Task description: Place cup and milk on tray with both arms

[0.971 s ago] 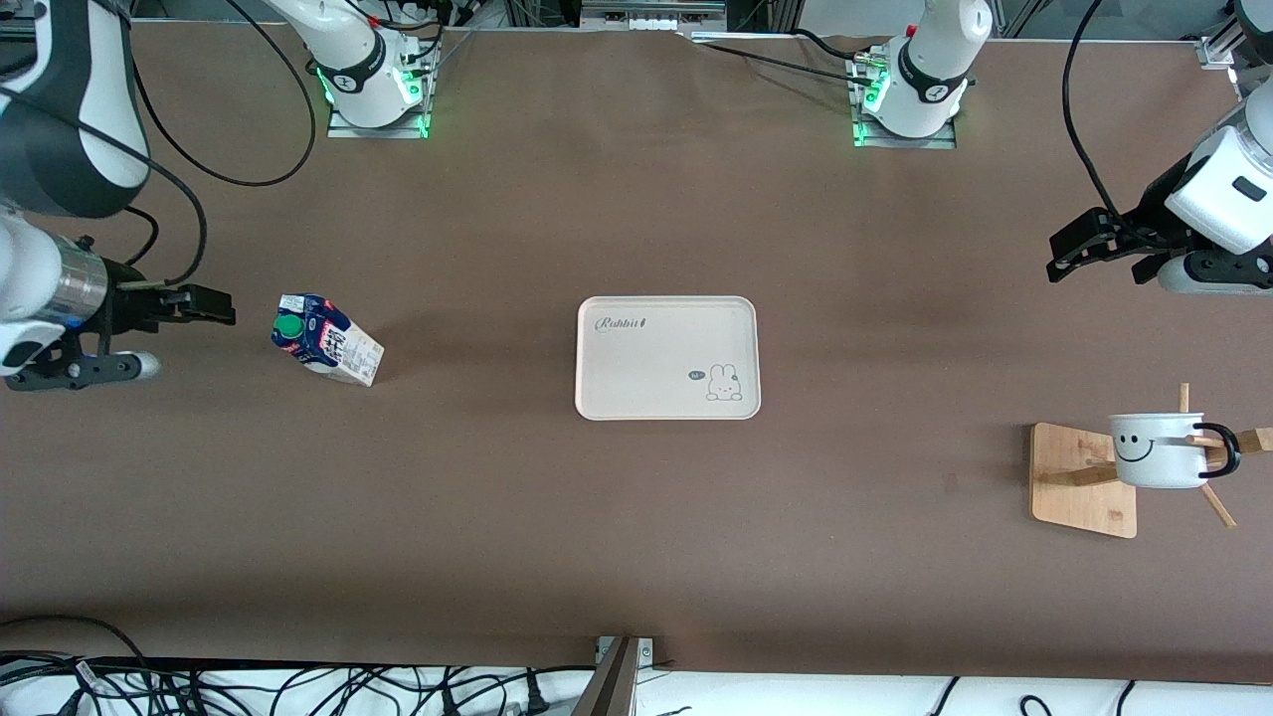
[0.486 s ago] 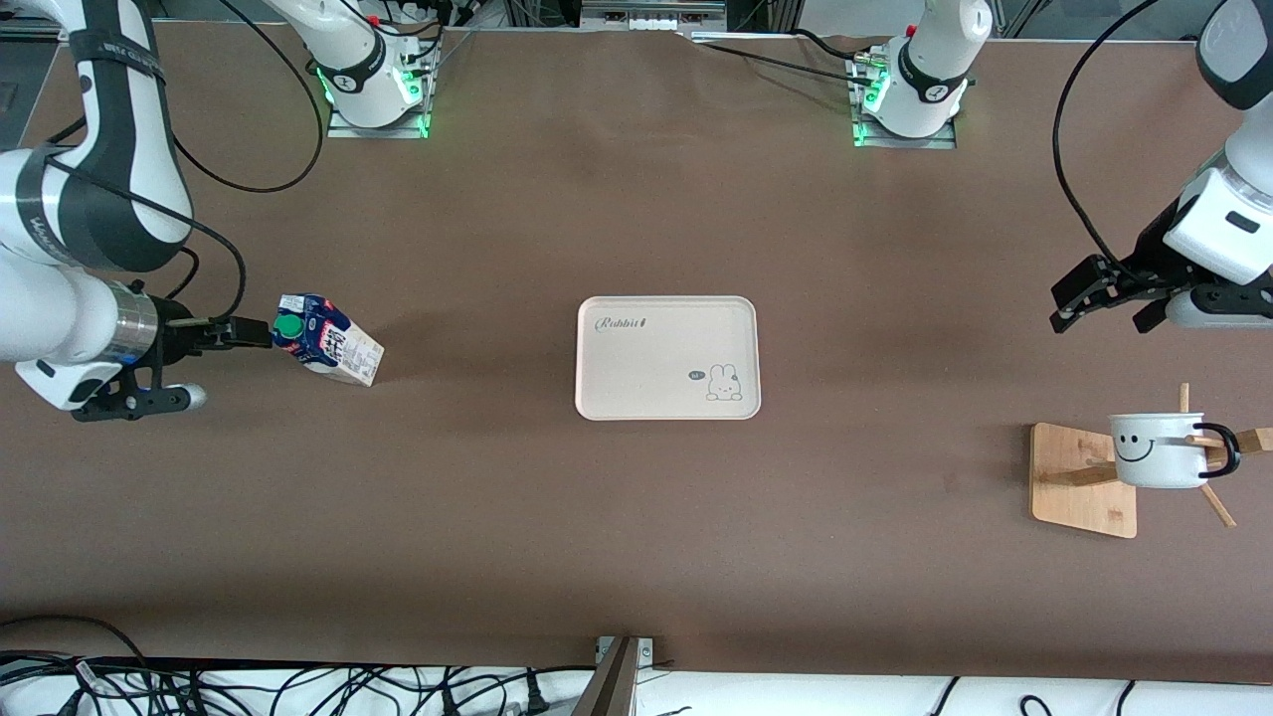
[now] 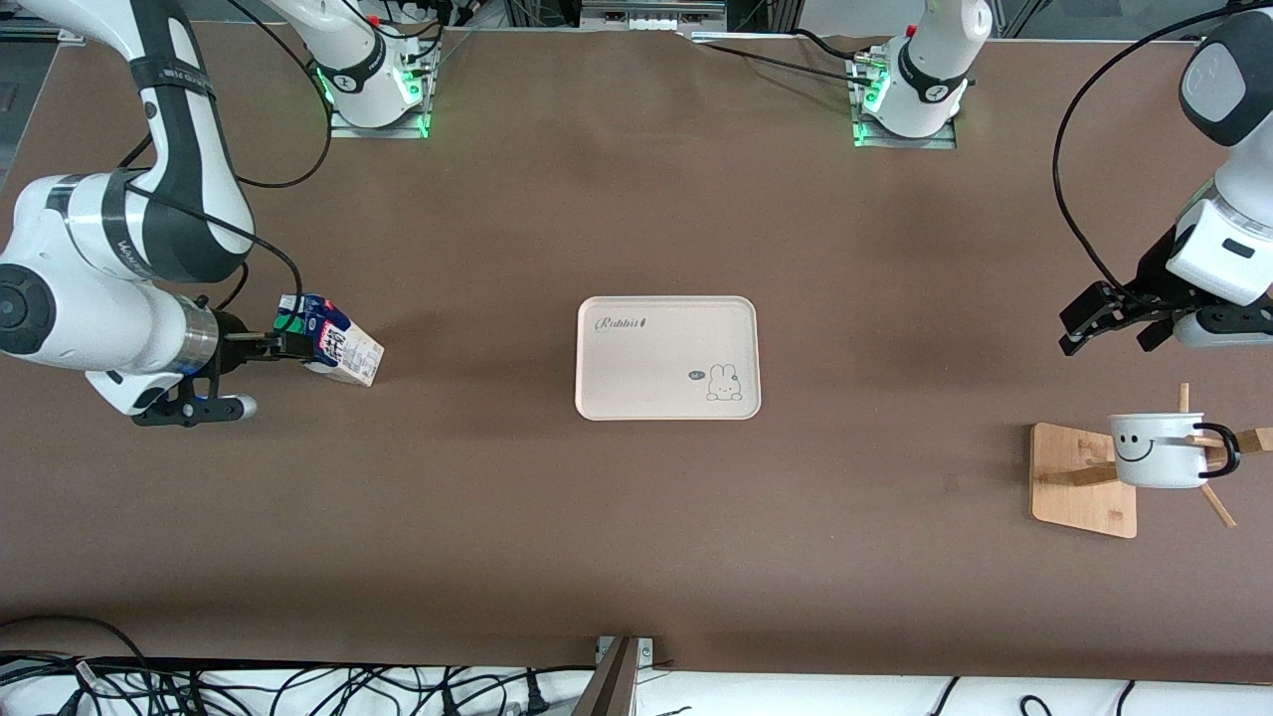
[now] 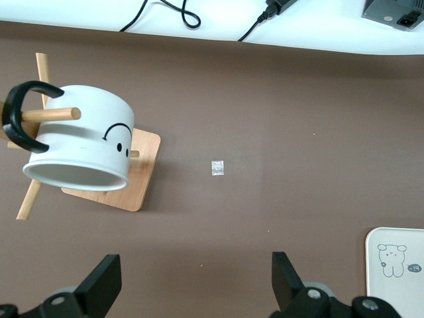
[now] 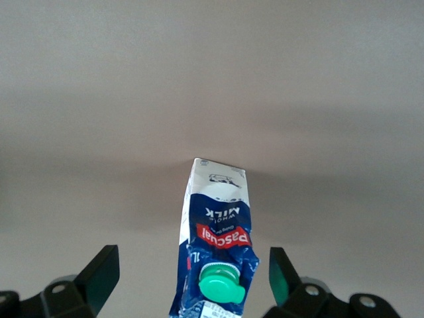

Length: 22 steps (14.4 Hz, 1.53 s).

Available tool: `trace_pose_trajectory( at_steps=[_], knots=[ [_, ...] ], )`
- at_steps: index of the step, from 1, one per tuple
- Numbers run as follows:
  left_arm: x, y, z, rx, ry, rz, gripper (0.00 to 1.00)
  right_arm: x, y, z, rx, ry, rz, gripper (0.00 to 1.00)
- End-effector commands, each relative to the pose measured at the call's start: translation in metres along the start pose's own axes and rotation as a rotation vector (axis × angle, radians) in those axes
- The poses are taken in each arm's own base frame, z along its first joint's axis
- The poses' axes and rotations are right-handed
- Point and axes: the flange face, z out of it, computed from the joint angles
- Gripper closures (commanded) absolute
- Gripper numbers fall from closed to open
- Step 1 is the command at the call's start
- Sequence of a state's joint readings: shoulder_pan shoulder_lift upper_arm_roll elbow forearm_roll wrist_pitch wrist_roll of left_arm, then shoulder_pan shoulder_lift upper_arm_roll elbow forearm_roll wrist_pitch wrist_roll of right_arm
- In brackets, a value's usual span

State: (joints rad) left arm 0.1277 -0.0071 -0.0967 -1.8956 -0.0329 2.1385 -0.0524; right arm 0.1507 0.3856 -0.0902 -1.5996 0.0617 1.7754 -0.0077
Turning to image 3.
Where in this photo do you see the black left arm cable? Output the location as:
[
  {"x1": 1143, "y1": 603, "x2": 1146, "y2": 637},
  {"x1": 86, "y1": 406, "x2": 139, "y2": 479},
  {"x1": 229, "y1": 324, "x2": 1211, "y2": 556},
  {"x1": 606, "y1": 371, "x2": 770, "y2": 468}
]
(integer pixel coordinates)
[{"x1": 1052, "y1": 0, "x2": 1273, "y2": 299}]

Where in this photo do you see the wooden cup stand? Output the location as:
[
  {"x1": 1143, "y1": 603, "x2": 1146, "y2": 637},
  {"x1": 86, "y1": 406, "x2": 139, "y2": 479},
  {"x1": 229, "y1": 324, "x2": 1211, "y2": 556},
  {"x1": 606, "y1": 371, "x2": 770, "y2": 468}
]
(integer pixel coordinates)
[{"x1": 1029, "y1": 383, "x2": 1273, "y2": 540}]

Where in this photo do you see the black plug cable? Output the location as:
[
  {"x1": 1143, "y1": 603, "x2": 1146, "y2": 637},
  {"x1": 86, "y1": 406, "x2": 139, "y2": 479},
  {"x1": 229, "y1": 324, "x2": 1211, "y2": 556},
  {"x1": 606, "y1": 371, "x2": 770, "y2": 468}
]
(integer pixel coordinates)
[{"x1": 512, "y1": 668, "x2": 556, "y2": 716}]

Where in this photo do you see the grey power strip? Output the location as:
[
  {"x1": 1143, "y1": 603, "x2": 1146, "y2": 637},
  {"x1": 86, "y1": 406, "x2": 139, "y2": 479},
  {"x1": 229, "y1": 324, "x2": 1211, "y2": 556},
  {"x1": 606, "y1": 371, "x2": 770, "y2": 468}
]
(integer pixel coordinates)
[{"x1": 580, "y1": 0, "x2": 729, "y2": 27}]

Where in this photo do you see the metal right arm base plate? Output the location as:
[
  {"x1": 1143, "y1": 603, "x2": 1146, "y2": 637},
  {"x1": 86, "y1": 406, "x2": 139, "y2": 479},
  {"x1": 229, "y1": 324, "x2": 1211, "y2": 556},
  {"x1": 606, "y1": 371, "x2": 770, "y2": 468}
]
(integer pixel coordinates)
[{"x1": 326, "y1": 40, "x2": 433, "y2": 140}]

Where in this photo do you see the blue white milk carton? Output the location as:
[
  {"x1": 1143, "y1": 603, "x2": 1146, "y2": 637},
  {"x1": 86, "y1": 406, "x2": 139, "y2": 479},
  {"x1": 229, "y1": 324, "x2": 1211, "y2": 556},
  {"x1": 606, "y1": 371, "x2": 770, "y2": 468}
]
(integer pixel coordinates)
[{"x1": 274, "y1": 292, "x2": 386, "y2": 388}]

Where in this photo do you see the cream rabbit print tray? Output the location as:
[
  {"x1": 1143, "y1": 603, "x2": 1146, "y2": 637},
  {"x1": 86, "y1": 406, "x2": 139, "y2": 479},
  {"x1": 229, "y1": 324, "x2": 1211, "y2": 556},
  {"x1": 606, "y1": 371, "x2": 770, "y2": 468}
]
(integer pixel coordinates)
[{"x1": 575, "y1": 294, "x2": 763, "y2": 422}]

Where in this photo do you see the white smiley face cup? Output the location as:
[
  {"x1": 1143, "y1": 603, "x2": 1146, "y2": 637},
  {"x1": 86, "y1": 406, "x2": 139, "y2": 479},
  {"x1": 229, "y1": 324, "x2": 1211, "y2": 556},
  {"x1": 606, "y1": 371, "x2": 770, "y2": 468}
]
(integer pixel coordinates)
[{"x1": 1109, "y1": 412, "x2": 1243, "y2": 490}]

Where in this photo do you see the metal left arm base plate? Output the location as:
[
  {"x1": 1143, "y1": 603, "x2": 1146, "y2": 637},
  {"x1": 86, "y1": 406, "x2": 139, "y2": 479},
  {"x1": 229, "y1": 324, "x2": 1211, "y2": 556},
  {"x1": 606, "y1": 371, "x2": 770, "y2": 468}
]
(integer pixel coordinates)
[{"x1": 848, "y1": 48, "x2": 959, "y2": 150}]

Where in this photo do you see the black base cable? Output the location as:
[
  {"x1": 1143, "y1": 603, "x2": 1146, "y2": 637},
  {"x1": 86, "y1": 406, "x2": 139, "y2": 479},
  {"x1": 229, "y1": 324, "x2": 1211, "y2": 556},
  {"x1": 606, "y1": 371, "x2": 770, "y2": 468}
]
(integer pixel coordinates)
[
  {"x1": 693, "y1": 42, "x2": 876, "y2": 89},
  {"x1": 791, "y1": 27, "x2": 886, "y2": 63}
]

